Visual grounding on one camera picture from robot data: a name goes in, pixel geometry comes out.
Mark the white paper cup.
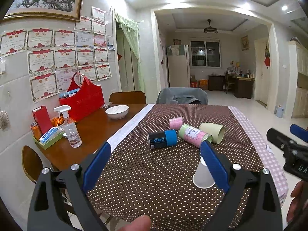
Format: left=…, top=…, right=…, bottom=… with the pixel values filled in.
left=192, top=157, right=215, bottom=189

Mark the pale green cup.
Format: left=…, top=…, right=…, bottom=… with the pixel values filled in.
left=199, top=123, right=226, bottom=144

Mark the small pink cup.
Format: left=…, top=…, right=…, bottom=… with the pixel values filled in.
left=169, top=117, right=183, bottom=130

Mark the person's right hand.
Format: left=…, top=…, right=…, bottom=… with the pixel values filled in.
left=286, top=180, right=304, bottom=223

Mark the person's left hand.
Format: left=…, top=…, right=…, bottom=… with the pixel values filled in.
left=119, top=215, right=151, bottom=231

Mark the pink checkered tablecloth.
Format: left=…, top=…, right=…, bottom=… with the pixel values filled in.
left=228, top=106, right=289, bottom=207

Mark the white cabinet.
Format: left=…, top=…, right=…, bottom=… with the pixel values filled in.
left=288, top=41, right=307, bottom=118

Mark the light blue trash bin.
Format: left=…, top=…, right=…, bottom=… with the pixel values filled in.
left=276, top=105, right=285, bottom=118

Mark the green tray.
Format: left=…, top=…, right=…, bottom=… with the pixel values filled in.
left=32, top=131, right=64, bottom=150

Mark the blue white box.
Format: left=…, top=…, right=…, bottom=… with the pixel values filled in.
left=39, top=127, right=60, bottom=144

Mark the clear spray bottle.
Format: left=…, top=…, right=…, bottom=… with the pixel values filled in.
left=54, top=105, right=82, bottom=148

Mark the dark wooden desk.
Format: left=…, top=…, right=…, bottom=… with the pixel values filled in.
left=208, top=74, right=255, bottom=99

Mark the orange can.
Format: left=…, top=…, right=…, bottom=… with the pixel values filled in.
left=30, top=122, right=42, bottom=140

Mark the red door ornament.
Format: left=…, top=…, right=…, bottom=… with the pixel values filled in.
left=264, top=45, right=270, bottom=69

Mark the desk chair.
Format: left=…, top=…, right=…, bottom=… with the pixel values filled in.
left=225, top=73, right=235, bottom=93

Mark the pink green cylinder container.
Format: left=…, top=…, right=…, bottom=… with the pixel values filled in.
left=178, top=124, right=213, bottom=148

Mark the brown polka dot tablecloth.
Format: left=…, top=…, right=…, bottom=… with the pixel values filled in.
left=88, top=104, right=263, bottom=230

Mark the red felt bag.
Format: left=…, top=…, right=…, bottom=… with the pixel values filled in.
left=59, top=73, right=104, bottom=121

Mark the white bowl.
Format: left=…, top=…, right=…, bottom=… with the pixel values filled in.
left=105, top=105, right=130, bottom=119

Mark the small framed picture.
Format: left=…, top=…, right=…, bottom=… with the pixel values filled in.
left=241, top=35, right=249, bottom=51

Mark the blue black can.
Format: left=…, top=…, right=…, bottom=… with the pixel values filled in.
left=147, top=129, right=177, bottom=150

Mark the grey covered chair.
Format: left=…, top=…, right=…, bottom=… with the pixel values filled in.
left=156, top=87, right=208, bottom=105

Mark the red gift box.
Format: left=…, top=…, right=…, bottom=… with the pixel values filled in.
left=191, top=81, right=198, bottom=88

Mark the white refrigerator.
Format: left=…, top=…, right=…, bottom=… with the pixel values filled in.
left=167, top=45, right=190, bottom=88

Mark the ceiling lamp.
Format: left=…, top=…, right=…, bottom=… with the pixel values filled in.
left=204, top=19, right=218, bottom=34

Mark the window with dark frame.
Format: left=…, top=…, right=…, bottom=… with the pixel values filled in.
left=191, top=41, right=221, bottom=68

